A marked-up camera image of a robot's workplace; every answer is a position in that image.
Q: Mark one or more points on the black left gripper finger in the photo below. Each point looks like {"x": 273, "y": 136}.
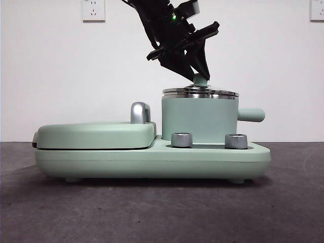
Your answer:
{"x": 202, "y": 63}
{"x": 177, "y": 66}

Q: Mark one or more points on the glass pot lid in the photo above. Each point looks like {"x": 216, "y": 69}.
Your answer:
{"x": 200, "y": 92}

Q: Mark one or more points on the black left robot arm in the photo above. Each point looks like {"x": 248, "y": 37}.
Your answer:
{"x": 157, "y": 25}

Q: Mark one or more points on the silver control knob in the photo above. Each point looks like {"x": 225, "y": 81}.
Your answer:
{"x": 236, "y": 141}
{"x": 181, "y": 139}

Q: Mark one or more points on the mint green breakfast machine base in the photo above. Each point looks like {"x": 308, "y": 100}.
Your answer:
{"x": 126, "y": 162}

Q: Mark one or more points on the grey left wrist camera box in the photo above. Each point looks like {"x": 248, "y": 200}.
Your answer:
{"x": 191, "y": 8}

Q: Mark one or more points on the white wall socket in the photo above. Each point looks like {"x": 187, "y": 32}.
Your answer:
{"x": 93, "y": 10}
{"x": 317, "y": 10}

